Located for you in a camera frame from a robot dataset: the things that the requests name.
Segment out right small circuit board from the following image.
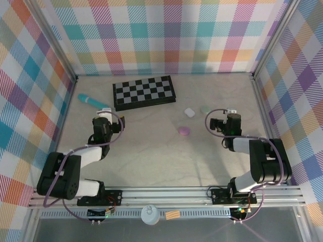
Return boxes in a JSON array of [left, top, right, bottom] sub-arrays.
[[231, 204, 252, 219]]

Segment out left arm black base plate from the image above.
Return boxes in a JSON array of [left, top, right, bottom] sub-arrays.
[[77, 189, 124, 207]]

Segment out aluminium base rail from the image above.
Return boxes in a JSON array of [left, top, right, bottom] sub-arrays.
[[28, 185, 307, 209]]

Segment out white round plastic cap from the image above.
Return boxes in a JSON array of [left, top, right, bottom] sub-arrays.
[[140, 204, 160, 226]]

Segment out small circuit board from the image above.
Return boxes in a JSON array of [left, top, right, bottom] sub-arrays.
[[87, 206, 117, 218], [231, 204, 252, 219]]

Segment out black grey folding chessboard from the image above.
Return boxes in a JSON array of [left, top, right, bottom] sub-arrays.
[[112, 75, 177, 111]]

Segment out left aluminium frame post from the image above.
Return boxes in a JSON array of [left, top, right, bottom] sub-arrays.
[[29, 0, 79, 85]]

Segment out right aluminium floor rail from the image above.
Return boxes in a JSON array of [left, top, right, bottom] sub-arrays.
[[251, 75, 288, 186]]

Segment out grey slotted cable duct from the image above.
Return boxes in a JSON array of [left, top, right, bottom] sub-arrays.
[[39, 208, 237, 220]]

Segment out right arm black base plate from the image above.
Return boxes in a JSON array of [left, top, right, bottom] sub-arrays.
[[210, 188, 258, 205]]

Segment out left small circuit board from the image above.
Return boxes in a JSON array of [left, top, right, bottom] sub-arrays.
[[87, 206, 117, 218]]

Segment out teal pen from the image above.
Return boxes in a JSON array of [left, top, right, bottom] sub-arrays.
[[77, 93, 111, 109]]

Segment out aluminium frame post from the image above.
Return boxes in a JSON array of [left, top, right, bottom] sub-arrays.
[[251, 0, 303, 80], [29, 0, 79, 85]]

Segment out right aluminium frame post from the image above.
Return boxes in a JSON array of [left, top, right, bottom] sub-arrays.
[[251, 0, 303, 80]]

